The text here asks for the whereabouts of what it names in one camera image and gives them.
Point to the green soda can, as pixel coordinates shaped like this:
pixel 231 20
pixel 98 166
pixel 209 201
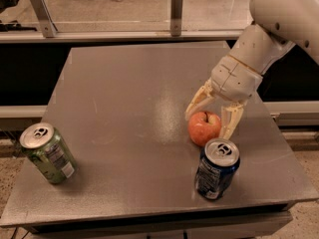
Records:
pixel 45 147

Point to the left metal rail bracket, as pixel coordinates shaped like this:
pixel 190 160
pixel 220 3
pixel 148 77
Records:
pixel 46 23

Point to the black chair base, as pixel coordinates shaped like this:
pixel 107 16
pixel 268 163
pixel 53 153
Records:
pixel 13 25

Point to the horizontal metal rail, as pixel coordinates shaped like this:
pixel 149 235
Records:
pixel 117 37

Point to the red apple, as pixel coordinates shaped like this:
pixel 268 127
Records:
pixel 203 126

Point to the metal rail bracket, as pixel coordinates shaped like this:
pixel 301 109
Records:
pixel 46 23
pixel 175 17

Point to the blue pepsi can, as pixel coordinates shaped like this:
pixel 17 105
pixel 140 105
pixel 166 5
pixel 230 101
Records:
pixel 218 162

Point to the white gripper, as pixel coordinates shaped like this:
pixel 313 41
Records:
pixel 235 78

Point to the middle metal rail bracket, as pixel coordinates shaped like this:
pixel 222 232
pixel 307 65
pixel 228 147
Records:
pixel 175 17

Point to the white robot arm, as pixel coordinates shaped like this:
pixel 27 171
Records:
pixel 277 26

